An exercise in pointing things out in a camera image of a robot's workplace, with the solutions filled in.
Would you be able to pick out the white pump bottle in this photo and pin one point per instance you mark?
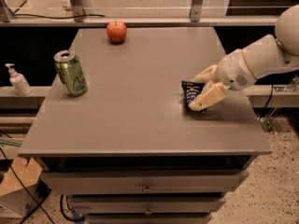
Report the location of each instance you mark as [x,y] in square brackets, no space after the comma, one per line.
[18,81]

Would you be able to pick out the cardboard box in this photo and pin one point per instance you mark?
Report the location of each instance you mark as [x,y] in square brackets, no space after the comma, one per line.
[18,188]

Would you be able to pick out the dark blue rxbar wrapper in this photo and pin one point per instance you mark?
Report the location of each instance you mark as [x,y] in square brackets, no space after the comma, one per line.
[191,90]

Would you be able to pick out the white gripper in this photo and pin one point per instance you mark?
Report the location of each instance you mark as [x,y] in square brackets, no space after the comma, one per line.
[233,68]

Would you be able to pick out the grey drawer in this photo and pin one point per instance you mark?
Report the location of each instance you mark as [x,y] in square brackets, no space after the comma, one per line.
[104,183]
[149,219]
[147,204]

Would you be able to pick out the top grey drawer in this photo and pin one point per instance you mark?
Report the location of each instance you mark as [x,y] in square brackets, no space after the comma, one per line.
[104,183]

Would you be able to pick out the left metal post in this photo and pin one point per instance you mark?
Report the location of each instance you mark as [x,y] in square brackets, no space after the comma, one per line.
[78,11]

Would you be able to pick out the bottom grey drawer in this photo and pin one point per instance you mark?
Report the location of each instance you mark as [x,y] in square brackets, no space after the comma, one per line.
[149,219]

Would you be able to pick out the grey drawer cabinet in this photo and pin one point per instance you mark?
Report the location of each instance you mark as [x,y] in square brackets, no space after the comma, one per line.
[132,117]

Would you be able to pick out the green soda can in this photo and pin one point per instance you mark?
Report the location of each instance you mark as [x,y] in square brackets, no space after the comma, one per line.
[68,68]

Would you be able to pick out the right metal post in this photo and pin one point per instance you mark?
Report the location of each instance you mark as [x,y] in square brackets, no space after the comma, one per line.
[196,10]

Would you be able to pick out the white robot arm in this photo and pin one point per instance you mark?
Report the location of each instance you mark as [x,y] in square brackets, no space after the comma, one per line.
[276,54]

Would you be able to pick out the red apple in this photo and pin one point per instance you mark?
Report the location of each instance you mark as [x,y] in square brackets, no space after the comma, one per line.
[116,31]

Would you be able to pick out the metal post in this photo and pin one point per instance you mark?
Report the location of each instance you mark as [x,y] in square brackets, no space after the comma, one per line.
[196,10]
[78,11]

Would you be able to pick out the middle grey drawer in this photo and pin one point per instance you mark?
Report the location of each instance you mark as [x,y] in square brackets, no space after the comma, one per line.
[147,204]

